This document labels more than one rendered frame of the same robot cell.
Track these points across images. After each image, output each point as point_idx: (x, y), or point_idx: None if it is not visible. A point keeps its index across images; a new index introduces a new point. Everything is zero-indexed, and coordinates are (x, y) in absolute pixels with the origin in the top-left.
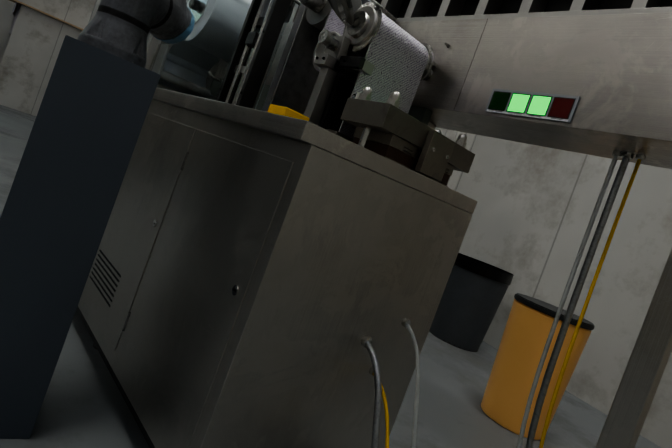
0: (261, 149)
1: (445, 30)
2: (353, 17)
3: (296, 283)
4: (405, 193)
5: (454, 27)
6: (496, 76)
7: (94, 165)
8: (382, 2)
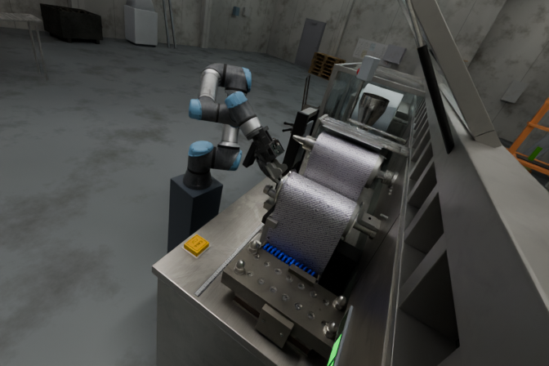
0: None
1: (397, 197)
2: (275, 181)
3: (171, 333)
4: (225, 336)
5: (398, 199)
6: (360, 294)
7: (182, 225)
8: (420, 130)
